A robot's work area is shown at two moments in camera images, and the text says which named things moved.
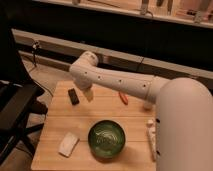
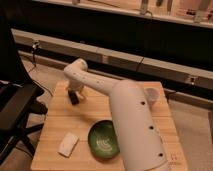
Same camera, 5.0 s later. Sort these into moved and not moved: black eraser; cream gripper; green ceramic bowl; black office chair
Moved: cream gripper
Not moved: black office chair; black eraser; green ceramic bowl
